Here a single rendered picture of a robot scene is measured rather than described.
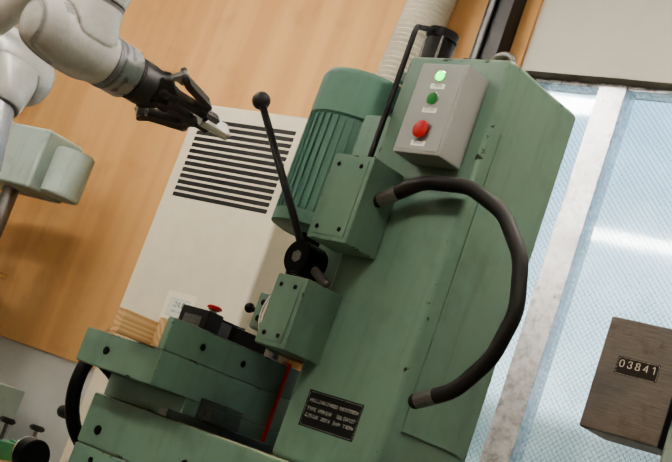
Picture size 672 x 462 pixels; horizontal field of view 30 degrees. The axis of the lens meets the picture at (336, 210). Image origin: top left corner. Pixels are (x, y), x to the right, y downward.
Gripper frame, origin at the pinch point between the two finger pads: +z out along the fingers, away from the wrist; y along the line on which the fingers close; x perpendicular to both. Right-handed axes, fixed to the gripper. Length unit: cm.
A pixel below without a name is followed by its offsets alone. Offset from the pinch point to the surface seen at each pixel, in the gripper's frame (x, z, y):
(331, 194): -26.1, 4.7, 16.1
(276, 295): -37.6, 3.6, 1.3
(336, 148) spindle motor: -6.8, 17.0, 13.2
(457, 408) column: -59, 28, 14
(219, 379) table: -40.6, 9.4, -18.0
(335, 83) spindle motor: 4.8, 15.2, 18.2
